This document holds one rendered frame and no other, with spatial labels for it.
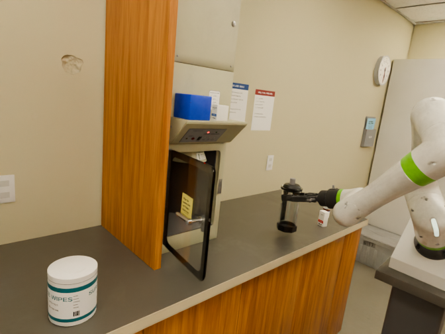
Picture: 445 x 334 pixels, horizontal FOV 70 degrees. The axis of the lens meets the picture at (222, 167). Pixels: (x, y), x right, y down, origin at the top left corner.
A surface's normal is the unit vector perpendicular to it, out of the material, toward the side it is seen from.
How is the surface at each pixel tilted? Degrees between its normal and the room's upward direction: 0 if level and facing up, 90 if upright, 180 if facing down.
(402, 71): 90
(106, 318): 0
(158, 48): 90
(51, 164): 90
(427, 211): 49
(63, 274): 0
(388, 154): 90
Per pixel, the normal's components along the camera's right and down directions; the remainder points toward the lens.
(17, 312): 0.11, -0.97
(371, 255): -0.76, 0.15
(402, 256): -0.47, -0.62
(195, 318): 0.68, 0.22
